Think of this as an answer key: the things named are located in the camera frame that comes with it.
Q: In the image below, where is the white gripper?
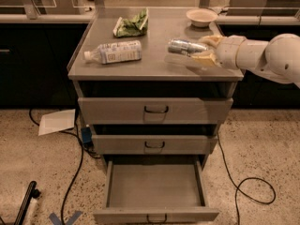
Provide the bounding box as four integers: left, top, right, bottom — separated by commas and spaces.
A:
191, 35, 246, 69

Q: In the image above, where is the silver redbull can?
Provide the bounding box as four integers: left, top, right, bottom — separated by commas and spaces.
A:
168, 39, 209, 56

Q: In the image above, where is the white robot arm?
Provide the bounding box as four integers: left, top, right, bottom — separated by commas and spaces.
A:
191, 34, 300, 88

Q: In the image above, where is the grey metal drawer cabinet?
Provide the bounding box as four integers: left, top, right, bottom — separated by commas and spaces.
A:
68, 7, 243, 163

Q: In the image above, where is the grey top drawer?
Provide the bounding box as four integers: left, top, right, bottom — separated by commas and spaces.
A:
78, 97, 233, 125

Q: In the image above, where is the grey drawer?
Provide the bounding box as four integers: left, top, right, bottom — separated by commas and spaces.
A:
78, 97, 233, 125
92, 135, 218, 155
94, 156, 218, 224

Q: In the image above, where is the grey middle drawer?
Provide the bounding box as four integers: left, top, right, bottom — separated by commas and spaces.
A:
92, 135, 218, 155

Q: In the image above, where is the grey bottom drawer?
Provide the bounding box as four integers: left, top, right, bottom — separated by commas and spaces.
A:
94, 156, 218, 224

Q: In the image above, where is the dark counter cabinet left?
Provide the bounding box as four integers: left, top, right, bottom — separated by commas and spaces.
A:
0, 22, 87, 108

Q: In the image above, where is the white paper bowl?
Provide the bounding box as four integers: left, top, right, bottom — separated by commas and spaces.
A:
186, 8, 218, 27

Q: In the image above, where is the green chip bag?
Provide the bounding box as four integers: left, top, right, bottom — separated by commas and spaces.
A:
112, 8, 149, 38

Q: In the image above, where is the clear plastic water bottle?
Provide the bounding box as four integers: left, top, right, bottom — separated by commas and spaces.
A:
83, 40, 142, 65

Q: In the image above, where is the blue power adapter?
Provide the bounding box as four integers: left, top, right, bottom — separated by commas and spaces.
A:
81, 127, 93, 146

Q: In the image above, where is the white paper sheet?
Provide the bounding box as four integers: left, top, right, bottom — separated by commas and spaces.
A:
38, 109, 75, 136

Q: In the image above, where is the black stand bar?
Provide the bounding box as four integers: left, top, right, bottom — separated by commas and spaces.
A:
13, 181, 40, 225

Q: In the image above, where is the blue tape cross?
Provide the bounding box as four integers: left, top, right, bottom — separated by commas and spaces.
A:
48, 210, 84, 225

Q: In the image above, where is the black cable right floor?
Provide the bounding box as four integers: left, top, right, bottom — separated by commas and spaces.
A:
217, 134, 277, 225

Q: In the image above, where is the black cable floor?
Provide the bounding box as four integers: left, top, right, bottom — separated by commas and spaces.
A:
217, 134, 277, 225
28, 108, 101, 225

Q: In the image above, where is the black cable left floor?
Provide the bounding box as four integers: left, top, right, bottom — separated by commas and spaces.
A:
28, 108, 101, 225

